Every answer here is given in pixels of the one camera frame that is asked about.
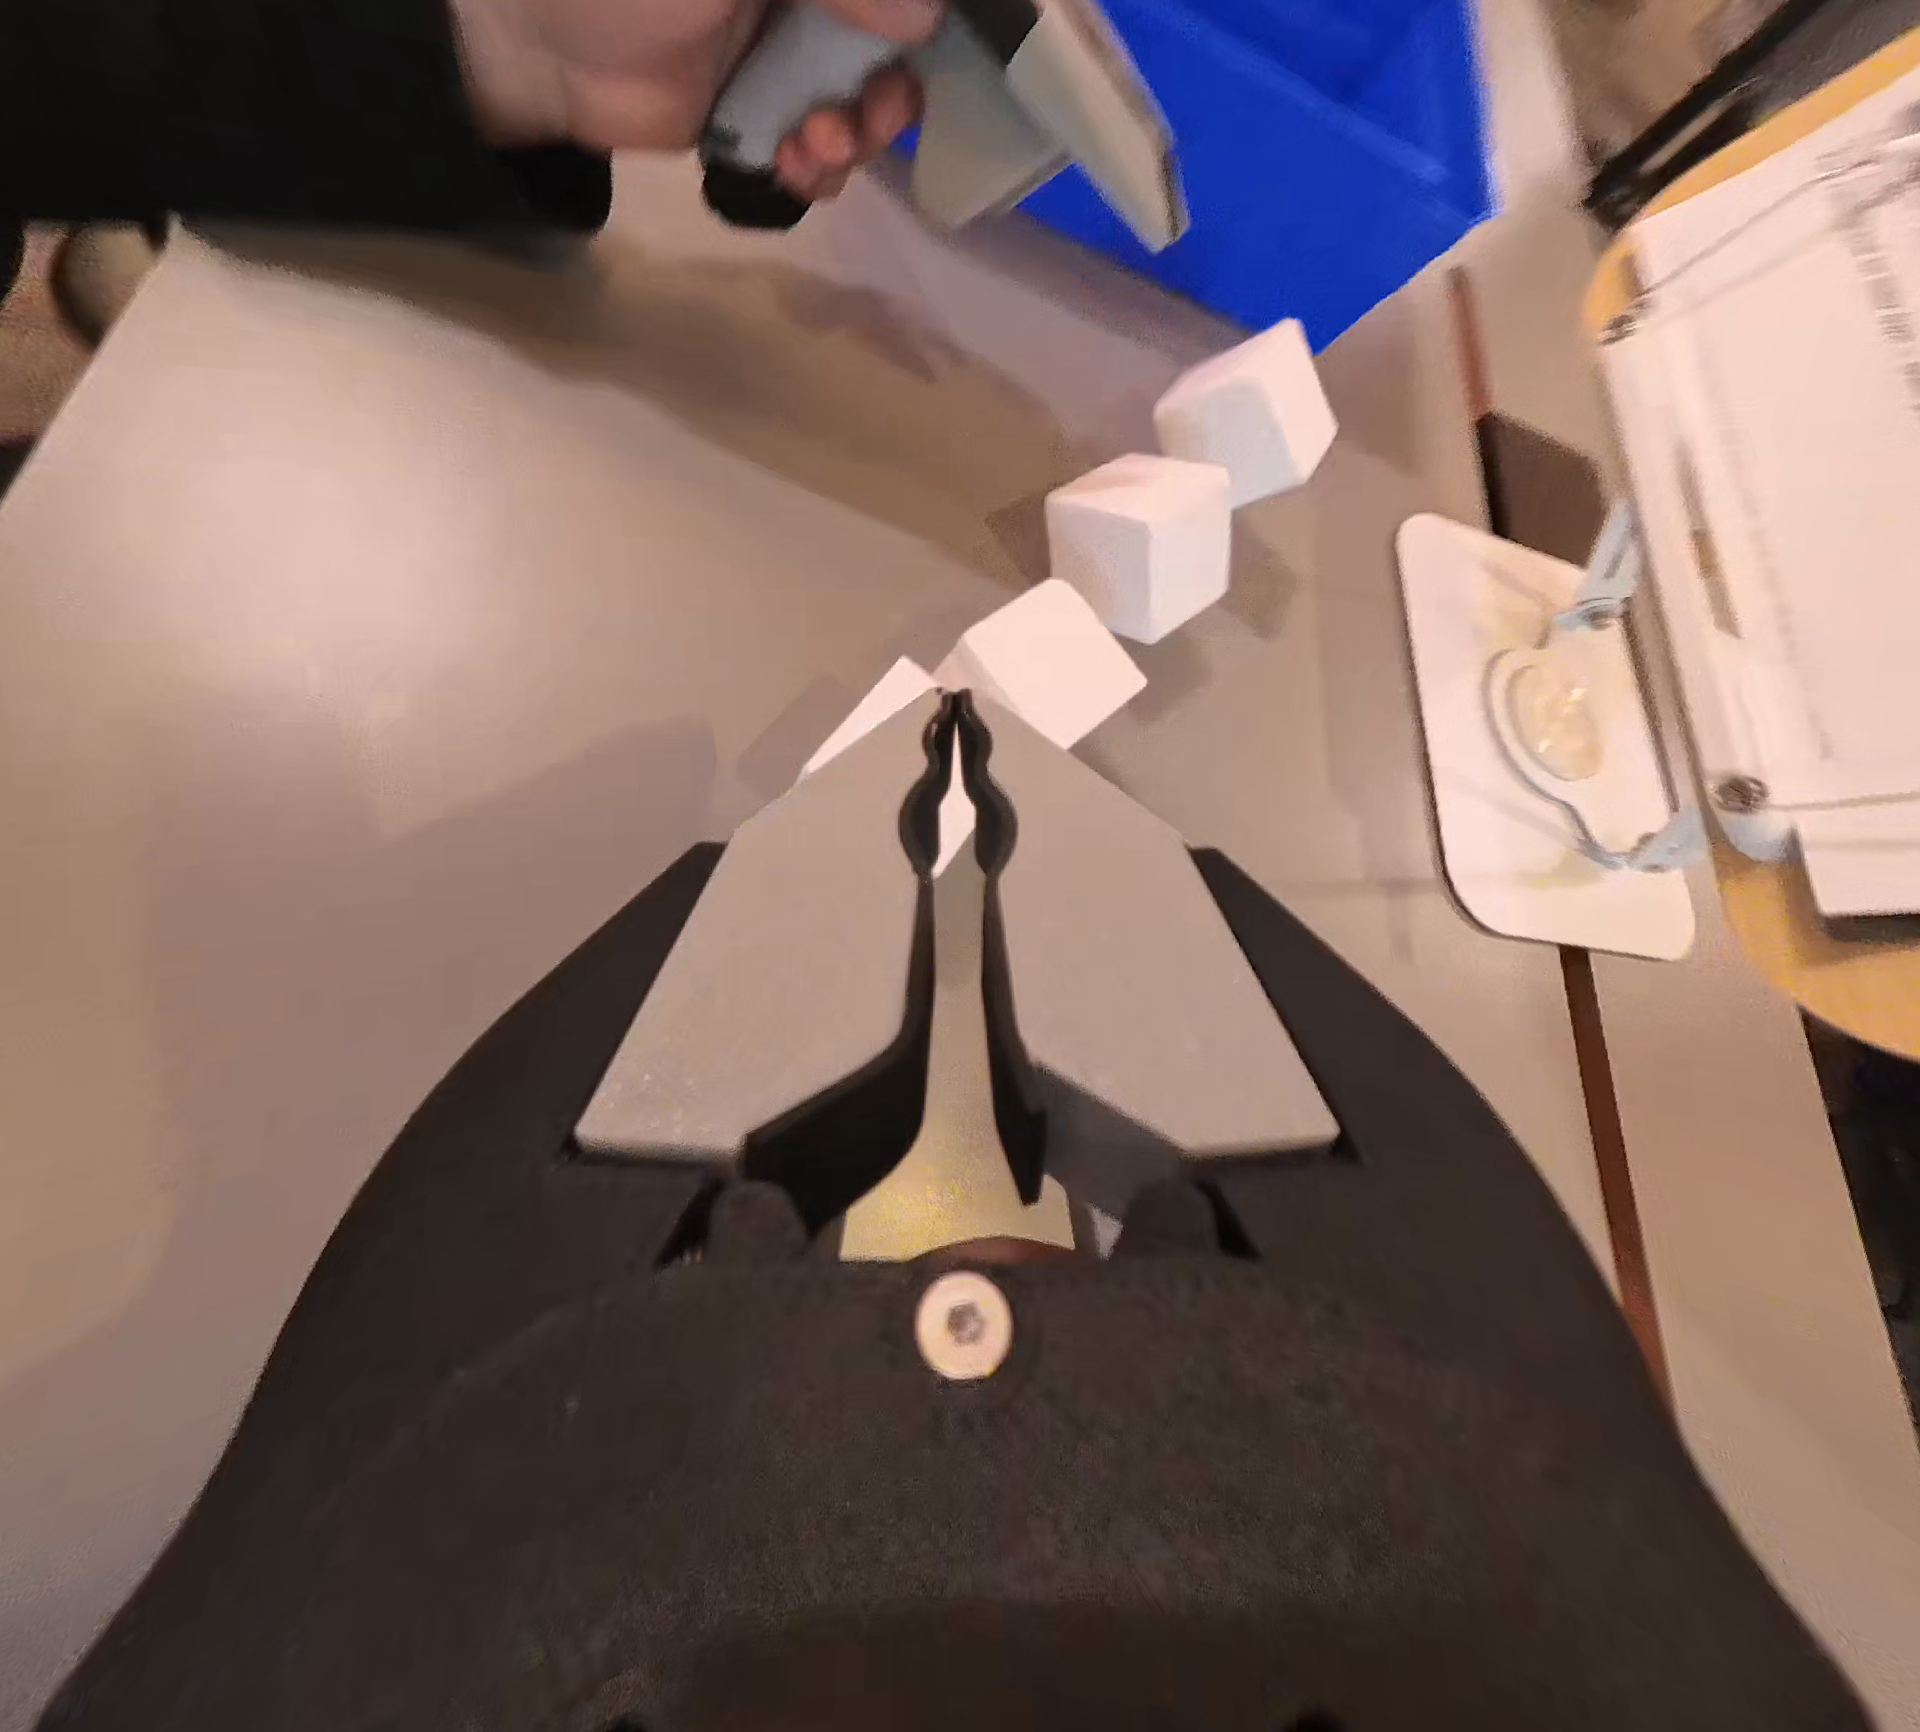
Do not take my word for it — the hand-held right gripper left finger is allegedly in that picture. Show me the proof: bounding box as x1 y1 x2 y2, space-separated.
572 686 960 1233

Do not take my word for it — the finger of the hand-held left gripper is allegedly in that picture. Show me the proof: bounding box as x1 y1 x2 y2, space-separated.
906 0 1195 257

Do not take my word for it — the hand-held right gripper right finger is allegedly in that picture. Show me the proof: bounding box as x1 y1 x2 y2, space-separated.
955 686 1342 1263

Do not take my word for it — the white hard foam cube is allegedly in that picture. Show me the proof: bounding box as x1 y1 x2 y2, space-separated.
1045 454 1237 647
798 655 981 882
1153 318 1341 513
932 581 1151 754

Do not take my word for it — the person's left forearm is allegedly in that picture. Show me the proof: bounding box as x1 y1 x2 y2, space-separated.
0 0 619 265

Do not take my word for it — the large blue plastic bin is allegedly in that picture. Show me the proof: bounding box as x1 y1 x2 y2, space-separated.
884 0 1502 355

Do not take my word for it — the printed instruction sheet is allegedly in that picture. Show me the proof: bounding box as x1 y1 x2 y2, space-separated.
1597 88 1920 917

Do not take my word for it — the black chair armrest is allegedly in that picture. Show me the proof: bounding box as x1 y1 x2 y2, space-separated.
44 221 171 342

